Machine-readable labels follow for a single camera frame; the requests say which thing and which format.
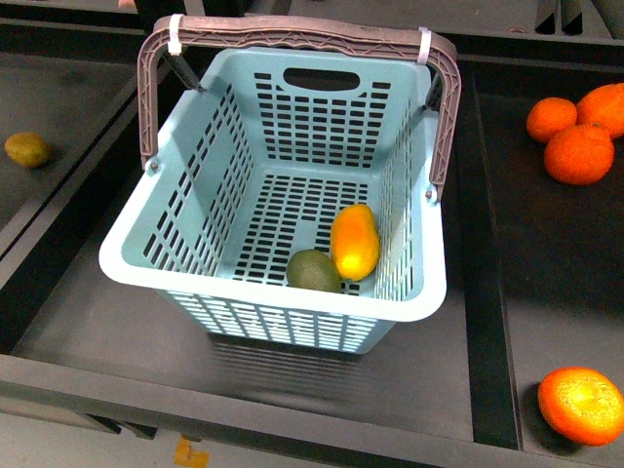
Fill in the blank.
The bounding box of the green avocado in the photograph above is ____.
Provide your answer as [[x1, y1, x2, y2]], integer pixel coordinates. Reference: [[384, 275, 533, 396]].
[[286, 250, 342, 293]]

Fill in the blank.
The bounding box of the light blue plastic basket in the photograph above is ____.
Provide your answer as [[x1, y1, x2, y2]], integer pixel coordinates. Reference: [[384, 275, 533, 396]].
[[99, 48, 447, 354]]

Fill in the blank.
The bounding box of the greenish yellow mango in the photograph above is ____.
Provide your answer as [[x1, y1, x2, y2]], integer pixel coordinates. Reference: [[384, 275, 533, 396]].
[[4, 132, 53, 169]]

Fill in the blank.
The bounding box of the white zip tie right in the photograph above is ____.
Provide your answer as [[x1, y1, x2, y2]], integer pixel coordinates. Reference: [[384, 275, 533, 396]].
[[416, 26, 432, 65]]

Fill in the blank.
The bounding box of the white zip tie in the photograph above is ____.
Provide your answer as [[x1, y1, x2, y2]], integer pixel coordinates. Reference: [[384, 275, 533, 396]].
[[167, 14, 184, 57], [416, 26, 432, 65]]

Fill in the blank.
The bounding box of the white zip tie left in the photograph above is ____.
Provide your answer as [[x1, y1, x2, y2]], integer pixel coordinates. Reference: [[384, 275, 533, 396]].
[[167, 14, 184, 57]]

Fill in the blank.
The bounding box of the black display tray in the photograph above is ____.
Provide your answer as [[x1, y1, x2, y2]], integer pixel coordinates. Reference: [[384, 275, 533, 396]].
[[1, 46, 522, 464]]

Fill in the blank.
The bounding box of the yellow floor tape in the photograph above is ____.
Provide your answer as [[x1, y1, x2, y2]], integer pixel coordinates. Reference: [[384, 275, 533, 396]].
[[173, 436, 210, 468]]

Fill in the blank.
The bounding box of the orange fruit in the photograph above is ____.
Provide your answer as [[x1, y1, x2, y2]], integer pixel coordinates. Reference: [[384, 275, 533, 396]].
[[576, 83, 624, 139], [544, 124, 615, 185], [537, 367, 623, 447], [526, 97, 577, 143]]

